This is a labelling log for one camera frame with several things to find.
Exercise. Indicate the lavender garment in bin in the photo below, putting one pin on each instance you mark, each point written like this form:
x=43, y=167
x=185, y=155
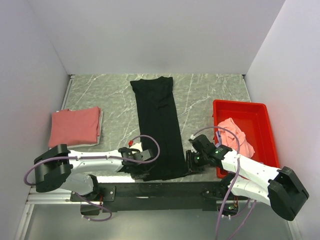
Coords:
x=219, y=138

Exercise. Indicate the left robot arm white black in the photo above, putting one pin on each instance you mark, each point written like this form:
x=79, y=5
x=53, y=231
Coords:
x=61, y=168

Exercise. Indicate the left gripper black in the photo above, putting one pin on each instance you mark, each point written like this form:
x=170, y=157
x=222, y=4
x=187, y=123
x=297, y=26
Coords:
x=141, y=175

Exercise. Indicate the red plastic bin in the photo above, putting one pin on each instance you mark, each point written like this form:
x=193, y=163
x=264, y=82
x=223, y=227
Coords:
x=251, y=124

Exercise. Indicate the black t-shirt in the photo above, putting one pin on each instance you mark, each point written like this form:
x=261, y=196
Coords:
x=157, y=117

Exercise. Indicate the folded red t-shirt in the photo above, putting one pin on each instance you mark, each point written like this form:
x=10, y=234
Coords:
x=76, y=128

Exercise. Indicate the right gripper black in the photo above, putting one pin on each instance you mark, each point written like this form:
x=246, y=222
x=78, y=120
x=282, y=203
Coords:
x=191, y=166

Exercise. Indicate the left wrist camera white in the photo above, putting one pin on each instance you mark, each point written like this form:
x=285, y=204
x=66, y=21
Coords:
x=135, y=147

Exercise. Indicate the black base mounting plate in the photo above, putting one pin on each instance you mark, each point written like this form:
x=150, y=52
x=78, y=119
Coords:
x=151, y=196

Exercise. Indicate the aluminium frame rail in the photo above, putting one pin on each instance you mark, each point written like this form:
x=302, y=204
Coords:
x=55, y=197

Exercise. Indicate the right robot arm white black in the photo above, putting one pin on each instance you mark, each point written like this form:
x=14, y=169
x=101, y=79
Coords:
x=279, y=188

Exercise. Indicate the pink garment in bin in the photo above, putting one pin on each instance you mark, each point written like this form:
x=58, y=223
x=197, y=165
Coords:
x=230, y=133

